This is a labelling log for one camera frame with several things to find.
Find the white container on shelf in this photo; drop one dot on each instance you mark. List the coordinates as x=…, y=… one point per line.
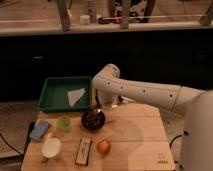
x=84, y=19

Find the dark bowl with food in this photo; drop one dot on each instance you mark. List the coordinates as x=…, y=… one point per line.
x=93, y=121

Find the orange fruit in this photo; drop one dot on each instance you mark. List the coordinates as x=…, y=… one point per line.
x=103, y=147

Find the red object on shelf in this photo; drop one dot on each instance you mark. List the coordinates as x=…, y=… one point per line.
x=108, y=20

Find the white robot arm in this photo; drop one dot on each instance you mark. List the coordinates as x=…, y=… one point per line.
x=196, y=105

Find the blue sponge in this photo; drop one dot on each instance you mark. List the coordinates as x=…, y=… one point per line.
x=39, y=131

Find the green plastic cup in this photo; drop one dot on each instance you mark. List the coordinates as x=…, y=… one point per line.
x=63, y=123

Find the white paper napkin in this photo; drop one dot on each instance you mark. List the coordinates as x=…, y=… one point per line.
x=75, y=95

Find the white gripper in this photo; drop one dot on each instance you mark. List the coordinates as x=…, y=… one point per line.
x=108, y=100

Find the green plastic tray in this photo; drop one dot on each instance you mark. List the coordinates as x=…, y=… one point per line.
x=55, y=94

